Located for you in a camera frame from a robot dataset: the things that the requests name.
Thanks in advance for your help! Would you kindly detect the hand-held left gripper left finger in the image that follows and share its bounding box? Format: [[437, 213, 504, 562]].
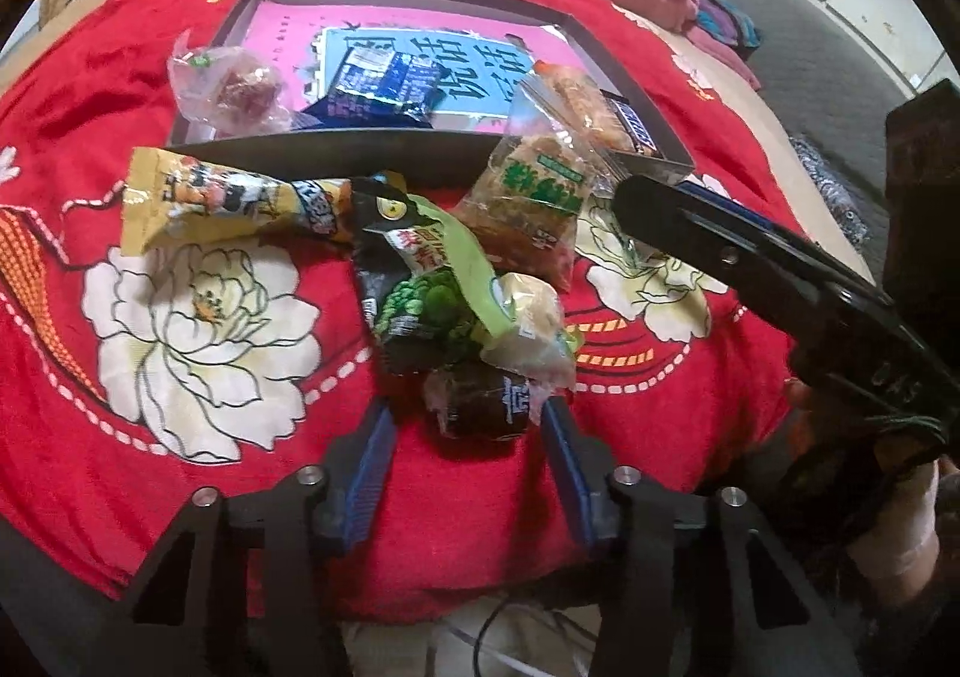
[[112, 401, 398, 677]]

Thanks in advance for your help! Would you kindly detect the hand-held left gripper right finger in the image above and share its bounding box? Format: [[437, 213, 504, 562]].
[[544, 398, 863, 677]]

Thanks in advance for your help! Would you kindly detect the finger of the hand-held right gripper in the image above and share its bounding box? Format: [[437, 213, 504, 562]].
[[679, 176, 878, 288], [613, 174, 886, 340]]

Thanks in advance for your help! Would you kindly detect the dark brown round snack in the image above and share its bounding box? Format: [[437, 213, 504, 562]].
[[424, 362, 542, 443]]

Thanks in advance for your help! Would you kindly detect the brown chocolate bar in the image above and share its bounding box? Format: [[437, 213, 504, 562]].
[[600, 88, 670, 162]]

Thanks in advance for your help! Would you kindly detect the clear green-label cracker packet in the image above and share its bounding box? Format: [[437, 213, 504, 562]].
[[457, 133, 602, 293]]

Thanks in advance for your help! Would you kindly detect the black and green snack packet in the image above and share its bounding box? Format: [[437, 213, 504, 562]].
[[352, 170, 511, 376]]

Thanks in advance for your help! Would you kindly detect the yellow snack packet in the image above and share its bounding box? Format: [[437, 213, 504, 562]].
[[120, 148, 353, 252]]

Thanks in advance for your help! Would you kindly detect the shallow dark grey box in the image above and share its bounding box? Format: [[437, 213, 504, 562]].
[[166, 0, 695, 189]]

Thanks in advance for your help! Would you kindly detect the blue snack packet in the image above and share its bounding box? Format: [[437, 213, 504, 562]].
[[304, 43, 443, 132]]

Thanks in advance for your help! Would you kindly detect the clear packet with red sweet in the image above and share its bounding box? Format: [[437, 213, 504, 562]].
[[166, 43, 295, 139]]

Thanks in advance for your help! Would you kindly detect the person's right forearm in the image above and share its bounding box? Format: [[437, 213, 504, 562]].
[[847, 467, 942, 580]]

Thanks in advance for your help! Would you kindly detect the grey patterned cloth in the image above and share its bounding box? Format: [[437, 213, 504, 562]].
[[791, 137, 871, 243]]

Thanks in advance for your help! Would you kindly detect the colourful striped cloth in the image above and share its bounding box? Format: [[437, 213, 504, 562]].
[[697, 0, 762, 48]]

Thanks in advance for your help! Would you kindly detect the grey padded headboard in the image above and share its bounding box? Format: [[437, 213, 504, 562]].
[[682, 0, 960, 198]]

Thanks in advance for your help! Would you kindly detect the red floral blanket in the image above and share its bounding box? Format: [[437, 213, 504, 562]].
[[0, 0, 796, 622]]

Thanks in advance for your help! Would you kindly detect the pink book with blue label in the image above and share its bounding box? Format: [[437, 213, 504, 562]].
[[206, 2, 601, 132]]

